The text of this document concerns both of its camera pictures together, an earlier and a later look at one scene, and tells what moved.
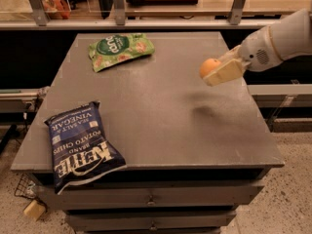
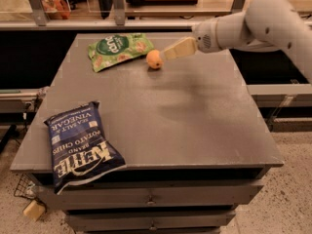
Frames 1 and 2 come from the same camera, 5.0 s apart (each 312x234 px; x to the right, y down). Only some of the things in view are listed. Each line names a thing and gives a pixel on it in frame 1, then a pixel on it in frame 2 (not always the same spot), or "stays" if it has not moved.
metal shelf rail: x=42 y=21 stays
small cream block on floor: x=35 y=210 stays
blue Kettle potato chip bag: x=80 y=149 stays
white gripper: x=257 y=54 to x=204 y=36
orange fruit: x=208 y=65 to x=154 y=58
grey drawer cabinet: x=195 y=154 stays
